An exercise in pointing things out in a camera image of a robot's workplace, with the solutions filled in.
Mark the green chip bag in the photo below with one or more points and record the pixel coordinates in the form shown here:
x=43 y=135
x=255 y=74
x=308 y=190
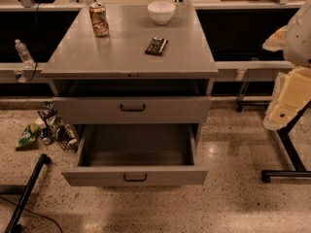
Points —
x=28 y=137

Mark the grey metal drawer cabinet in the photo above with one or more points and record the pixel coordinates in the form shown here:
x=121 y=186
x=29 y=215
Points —
x=84 y=65

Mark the open grey lower drawer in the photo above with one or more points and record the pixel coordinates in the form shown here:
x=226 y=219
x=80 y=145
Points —
x=136 y=155

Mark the black stand leg left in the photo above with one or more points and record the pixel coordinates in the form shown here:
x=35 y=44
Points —
x=24 y=191

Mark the black stand frame right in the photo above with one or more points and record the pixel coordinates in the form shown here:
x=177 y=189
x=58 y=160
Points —
x=299 y=168

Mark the blue soda can on floor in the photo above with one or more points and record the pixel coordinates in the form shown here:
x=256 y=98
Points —
x=46 y=136

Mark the black snack bar packet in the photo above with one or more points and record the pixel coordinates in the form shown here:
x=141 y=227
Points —
x=156 y=46

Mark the clear plastic water bottle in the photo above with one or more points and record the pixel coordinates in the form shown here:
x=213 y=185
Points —
x=24 y=54

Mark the black wheeled cart base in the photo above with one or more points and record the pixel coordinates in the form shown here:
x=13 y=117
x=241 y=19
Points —
x=241 y=102

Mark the white ceramic bowl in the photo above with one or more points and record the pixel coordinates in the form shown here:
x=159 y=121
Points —
x=161 y=12

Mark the orange soda can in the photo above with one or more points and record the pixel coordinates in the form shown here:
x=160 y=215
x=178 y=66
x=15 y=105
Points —
x=97 y=12

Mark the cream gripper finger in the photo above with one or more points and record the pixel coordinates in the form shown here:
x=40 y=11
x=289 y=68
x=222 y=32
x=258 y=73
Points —
x=276 y=41
x=291 y=93

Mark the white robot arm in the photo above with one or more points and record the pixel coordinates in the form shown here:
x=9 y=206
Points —
x=298 y=38

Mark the closed grey upper drawer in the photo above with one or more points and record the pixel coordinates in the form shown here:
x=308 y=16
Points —
x=132 y=110

